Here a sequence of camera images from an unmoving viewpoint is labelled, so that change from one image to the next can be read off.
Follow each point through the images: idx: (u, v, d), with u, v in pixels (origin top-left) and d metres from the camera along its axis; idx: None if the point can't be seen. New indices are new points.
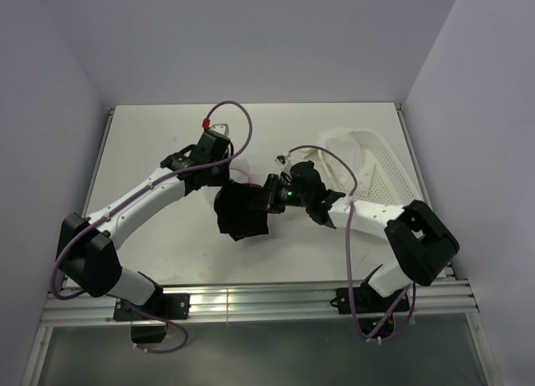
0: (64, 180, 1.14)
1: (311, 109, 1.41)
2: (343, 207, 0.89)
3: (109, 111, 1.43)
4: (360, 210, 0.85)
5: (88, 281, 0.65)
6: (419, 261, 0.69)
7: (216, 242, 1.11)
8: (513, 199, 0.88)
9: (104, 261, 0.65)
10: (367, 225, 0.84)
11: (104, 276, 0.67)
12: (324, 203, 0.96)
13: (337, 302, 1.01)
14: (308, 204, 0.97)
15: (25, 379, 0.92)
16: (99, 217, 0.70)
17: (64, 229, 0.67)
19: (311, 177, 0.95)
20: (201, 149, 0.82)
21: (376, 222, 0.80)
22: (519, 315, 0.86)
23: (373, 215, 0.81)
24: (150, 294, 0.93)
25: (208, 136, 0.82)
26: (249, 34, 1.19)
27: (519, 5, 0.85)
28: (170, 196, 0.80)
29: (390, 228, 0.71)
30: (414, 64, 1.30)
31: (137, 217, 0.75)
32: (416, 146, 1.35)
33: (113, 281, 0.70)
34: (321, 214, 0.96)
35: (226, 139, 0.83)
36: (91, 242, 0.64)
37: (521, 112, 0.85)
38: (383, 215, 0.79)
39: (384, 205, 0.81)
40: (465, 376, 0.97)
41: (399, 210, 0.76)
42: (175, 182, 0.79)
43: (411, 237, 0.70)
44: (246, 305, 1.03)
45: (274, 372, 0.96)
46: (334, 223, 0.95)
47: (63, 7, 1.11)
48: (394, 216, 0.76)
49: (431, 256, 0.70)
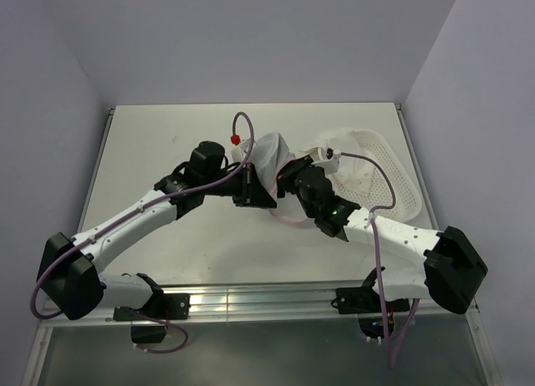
0: (64, 180, 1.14)
1: (310, 109, 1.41)
2: (364, 225, 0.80)
3: (109, 111, 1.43)
4: (385, 232, 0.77)
5: (65, 307, 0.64)
6: (457, 294, 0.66)
7: (216, 242, 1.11)
8: (513, 200, 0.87)
9: (84, 285, 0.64)
10: (392, 247, 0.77)
11: (82, 300, 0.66)
12: (337, 213, 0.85)
13: (337, 302, 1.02)
14: (318, 215, 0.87)
15: (25, 378, 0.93)
16: (84, 239, 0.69)
17: (49, 249, 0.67)
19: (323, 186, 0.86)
20: (194, 167, 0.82)
21: (407, 248, 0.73)
22: (519, 315, 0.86)
23: (402, 240, 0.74)
24: (146, 299, 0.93)
25: (198, 154, 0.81)
26: (248, 34, 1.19)
27: (520, 4, 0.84)
28: (160, 220, 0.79)
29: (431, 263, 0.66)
30: (414, 63, 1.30)
31: (124, 240, 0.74)
32: (416, 146, 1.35)
33: (92, 305, 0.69)
34: (330, 224, 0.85)
35: (217, 154, 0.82)
36: (73, 266, 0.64)
37: (522, 113, 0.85)
38: (415, 243, 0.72)
39: (413, 229, 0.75)
40: (466, 376, 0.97)
41: (434, 238, 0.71)
42: (168, 205, 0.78)
43: (450, 271, 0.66)
44: (246, 305, 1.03)
45: (274, 372, 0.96)
46: (349, 237, 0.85)
47: (62, 7, 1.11)
48: (431, 246, 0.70)
49: (468, 288, 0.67)
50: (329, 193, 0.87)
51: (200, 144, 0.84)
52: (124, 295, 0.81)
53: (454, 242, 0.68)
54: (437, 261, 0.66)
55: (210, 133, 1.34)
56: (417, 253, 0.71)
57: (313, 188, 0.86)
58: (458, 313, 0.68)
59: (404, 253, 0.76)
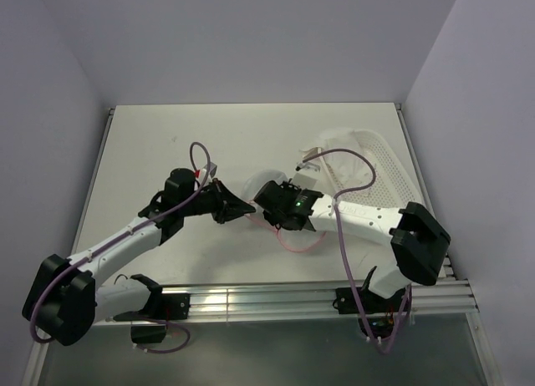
0: (64, 180, 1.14)
1: (310, 109, 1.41)
2: (328, 212, 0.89)
3: (109, 111, 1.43)
4: (350, 216, 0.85)
5: (60, 328, 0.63)
6: (425, 266, 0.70)
7: (215, 242, 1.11)
8: (514, 200, 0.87)
9: (81, 304, 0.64)
10: (359, 231, 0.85)
11: (76, 322, 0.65)
12: (300, 205, 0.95)
13: (338, 302, 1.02)
14: (282, 216, 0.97)
15: (25, 378, 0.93)
16: (80, 258, 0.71)
17: (43, 272, 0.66)
19: (271, 192, 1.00)
20: (168, 195, 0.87)
21: (374, 229, 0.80)
22: (518, 315, 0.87)
23: (369, 222, 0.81)
24: (145, 302, 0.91)
25: (170, 182, 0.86)
26: (248, 34, 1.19)
27: (520, 6, 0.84)
28: (147, 245, 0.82)
29: (396, 239, 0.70)
30: (414, 63, 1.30)
31: (118, 260, 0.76)
32: (416, 146, 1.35)
33: (82, 330, 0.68)
34: (298, 217, 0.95)
35: (187, 179, 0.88)
36: (72, 282, 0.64)
37: (521, 112, 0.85)
38: (379, 223, 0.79)
39: (377, 210, 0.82)
40: (465, 376, 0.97)
41: (397, 218, 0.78)
42: (155, 228, 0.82)
43: (416, 246, 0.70)
44: (246, 305, 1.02)
45: (274, 372, 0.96)
46: (316, 226, 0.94)
47: (62, 6, 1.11)
48: (395, 224, 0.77)
49: (433, 259, 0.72)
50: (282, 197, 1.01)
51: (171, 172, 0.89)
52: (117, 304, 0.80)
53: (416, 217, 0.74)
54: (404, 237, 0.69)
55: (210, 134, 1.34)
56: (383, 231, 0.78)
57: (262, 195, 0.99)
58: (427, 284, 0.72)
59: (372, 235, 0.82)
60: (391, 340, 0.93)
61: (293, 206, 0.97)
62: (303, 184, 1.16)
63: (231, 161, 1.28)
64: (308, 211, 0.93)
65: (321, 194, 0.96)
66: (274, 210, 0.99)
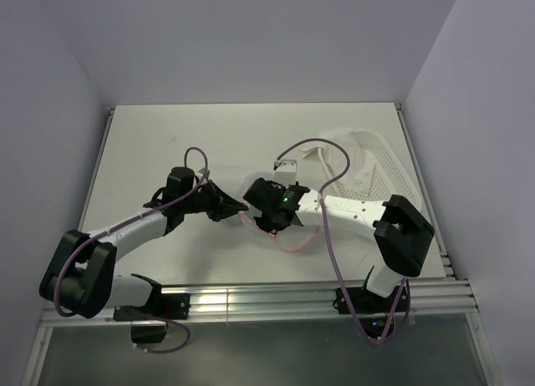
0: (64, 180, 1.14)
1: (310, 109, 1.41)
2: (313, 207, 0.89)
3: (109, 111, 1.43)
4: (335, 210, 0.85)
5: (85, 296, 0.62)
6: (408, 257, 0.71)
7: (215, 242, 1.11)
8: (513, 200, 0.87)
9: (105, 271, 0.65)
10: (344, 225, 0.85)
11: (100, 291, 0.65)
12: (287, 200, 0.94)
13: (338, 302, 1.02)
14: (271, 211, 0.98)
15: (25, 378, 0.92)
16: (99, 231, 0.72)
17: (63, 246, 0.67)
19: (259, 189, 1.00)
20: (170, 191, 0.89)
21: (358, 222, 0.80)
22: (518, 315, 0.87)
23: (353, 215, 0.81)
24: (146, 297, 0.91)
25: (173, 178, 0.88)
26: (249, 34, 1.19)
27: (520, 7, 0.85)
28: (150, 233, 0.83)
29: (379, 231, 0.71)
30: (414, 63, 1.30)
31: (130, 240, 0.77)
32: (416, 146, 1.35)
33: (100, 306, 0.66)
34: (284, 213, 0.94)
35: (189, 175, 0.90)
36: (95, 250, 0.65)
37: (521, 113, 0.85)
38: (364, 215, 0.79)
39: (361, 203, 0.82)
40: (466, 377, 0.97)
41: (380, 210, 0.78)
42: (161, 216, 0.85)
43: (399, 237, 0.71)
44: (246, 305, 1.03)
45: (275, 372, 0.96)
46: (303, 220, 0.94)
47: (63, 7, 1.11)
48: (379, 216, 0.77)
49: (416, 251, 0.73)
50: (271, 192, 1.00)
51: (171, 170, 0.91)
52: (124, 294, 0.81)
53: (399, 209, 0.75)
54: (387, 229, 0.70)
55: (210, 133, 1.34)
56: (366, 224, 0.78)
57: (250, 192, 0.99)
58: (411, 276, 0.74)
59: (359, 228, 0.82)
60: (384, 334, 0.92)
61: (281, 202, 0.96)
62: (284, 180, 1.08)
63: (231, 161, 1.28)
64: (295, 207, 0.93)
65: (308, 190, 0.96)
66: (263, 208, 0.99)
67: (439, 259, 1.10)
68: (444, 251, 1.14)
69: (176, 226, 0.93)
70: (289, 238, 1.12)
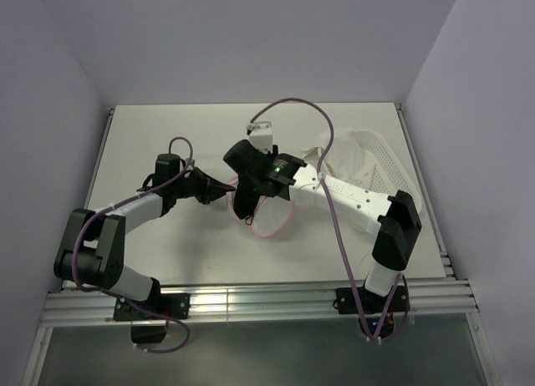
0: (64, 180, 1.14)
1: (310, 109, 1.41)
2: (312, 186, 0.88)
3: (109, 110, 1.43)
4: (340, 197, 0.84)
5: (105, 262, 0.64)
6: (402, 256, 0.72)
7: (215, 242, 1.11)
8: (514, 200, 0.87)
9: (119, 240, 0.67)
10: (345, 211, 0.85)
11: (114, 261, 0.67)
12: (279, 171, 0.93)
13: (338, 302, 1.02)
14: (257, 179, 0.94)
15: (25, 378, 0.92)
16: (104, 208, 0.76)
17: (72, 223, 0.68)
19: (245, 154, 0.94)
20: (160, 175, 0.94)
21: (360, 212, 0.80)
22: (518, 315, 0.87)
23: (355, 205, 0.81)
24: (150, 289, 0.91)
25: (161, 161, 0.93)
26: (250, 35, 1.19)
27: (519, 7, 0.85)
28: (149, 213, 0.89)
29: (385, 229, 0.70)
30: (414, 64, 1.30)
31: (132, 218, 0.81)
32: (416, 146, 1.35)
33: (114, 278, 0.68)
34: (272, 183, 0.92)
35: (178, 158, 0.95)
36: (105, 221, 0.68)
37: (520, 112, 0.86)
38: (366, 207, 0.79)
39: (366, 194, 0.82)
40: (466, 377, 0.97)
41: (386, 205, 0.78)
42: (155, 197, 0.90)
43: (400, 237, 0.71)
44: (246, 305, 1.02)
45: (275, 372, 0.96)
46: (293, 196, 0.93)
47: (63, 7, 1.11)
48: (384, 211, 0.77)
49: (408, 250, 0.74)
50: (257, 159, 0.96)
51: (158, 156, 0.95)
52: (130, 285, 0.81)
53: (403, 206, 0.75)
54: (394, 230, 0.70)
55: (210, 133, 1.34)
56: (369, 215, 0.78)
57: (236, 154, 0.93)
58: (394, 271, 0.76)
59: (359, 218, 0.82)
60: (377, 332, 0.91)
61: (270, 171, 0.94)
62: (262, 146, 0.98)
63: None
64: (290, 181, 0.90)
65: (305, 164, 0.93)
66: (247, 174, 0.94)
67: (439, 259, 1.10)
68: (444, 251, 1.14)
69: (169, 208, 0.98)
70: (263, 225, 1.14)
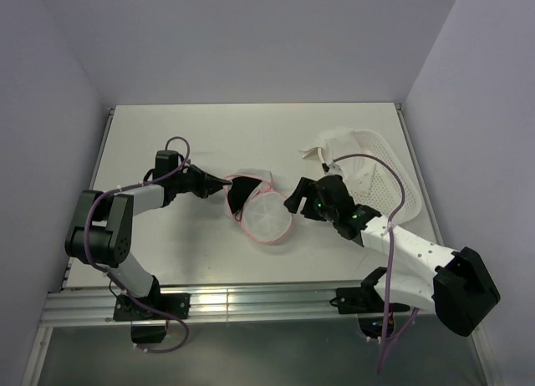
0: (64, 180, 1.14)
1: (310, 110, 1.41)
2: (380, 232, 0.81)
3: (109, 111, 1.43)
4: (402, 243, 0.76)
5: (115, 236, 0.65)
6: (462, 313, 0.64)
7: (215, 243, 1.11)
8: (514, 200, 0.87)
9: (128, 217, 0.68)
10: (405, 259, 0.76)
11: (124, 236, 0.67)
12: (356, 217, 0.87)
13: (337, 302, 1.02)
14: (336, 218, 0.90)
15: (25, 378, 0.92)
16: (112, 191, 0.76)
17: (80, 203, 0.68)
19: (338, 192, 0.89)
20: (159, 170, 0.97)
21: (420, 263, 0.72)
22: (519, 315, 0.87)
23: (417, 254, 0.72)
24: (150, 286, 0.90)
25: (160, 156, 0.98)
26: (250, 34, 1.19)
27: (519, 6, 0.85)
28: (155, 202, 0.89)
29: (440, 277, 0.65)
30: (414, 64, 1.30)
31: (141, 202, 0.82)
32: (416, 146, 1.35)
33: (124, 256, 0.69)
34: (349, 228, 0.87)
35: (175, 153, 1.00)
36: (115, 200, 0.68)
37: (520, 113, 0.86)
38: (430, 259, 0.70)
39: (429, 244, 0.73)
40: (466, 377, 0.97)
41: (448, 257, 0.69)
42: (159, 187, 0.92)
43: (461, 292, 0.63)
44: (246, 305, 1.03)
45: (275, 372, 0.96)
46: (366, 243, 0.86)
47: (63, 6, 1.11)
48: (444, 264, 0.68)
49: (473, 308, 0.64)
50: (346, 199, 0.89)
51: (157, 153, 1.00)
52: (132, 275, 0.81)
53: (467, 264, 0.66)
54: (449, 279, 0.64)
55: (210, 133, 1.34)
56: (429, 267, 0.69)
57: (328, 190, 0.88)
58: (461, 333, 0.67)
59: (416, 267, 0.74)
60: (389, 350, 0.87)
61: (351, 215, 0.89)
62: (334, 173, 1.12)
63: (231, 160, 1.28)
64: (362, 226, 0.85)
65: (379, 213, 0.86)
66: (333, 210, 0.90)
67: None
68: None
69: (169, 201, 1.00)
70: (254, 224, 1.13)
